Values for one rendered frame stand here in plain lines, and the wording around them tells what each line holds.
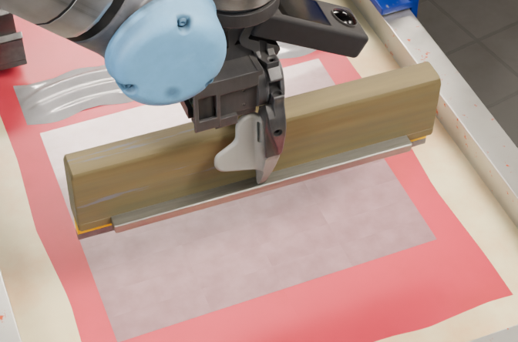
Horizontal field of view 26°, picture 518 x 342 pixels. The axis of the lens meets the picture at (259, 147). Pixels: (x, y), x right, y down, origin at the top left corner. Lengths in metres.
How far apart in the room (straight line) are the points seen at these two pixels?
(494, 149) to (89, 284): 0.45
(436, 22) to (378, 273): 1.85
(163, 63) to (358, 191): 0.55
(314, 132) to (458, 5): 1.98
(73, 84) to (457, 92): 0.44
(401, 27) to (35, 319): 0.55
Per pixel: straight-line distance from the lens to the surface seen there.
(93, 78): 1.33
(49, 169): 1.24
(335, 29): 0.95
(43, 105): 1.30
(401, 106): 1.06
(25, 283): 1.14
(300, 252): 1.14
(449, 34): 2.90
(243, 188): 1.03
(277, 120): 0.95
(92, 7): 0.67
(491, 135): 1.23
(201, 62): 0.69
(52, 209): 1.20
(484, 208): 1.20
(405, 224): 1.17
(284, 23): 0.92
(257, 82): 0.93
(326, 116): 1.02
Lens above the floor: 1.85
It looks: 46 degrees down
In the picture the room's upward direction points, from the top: straight up
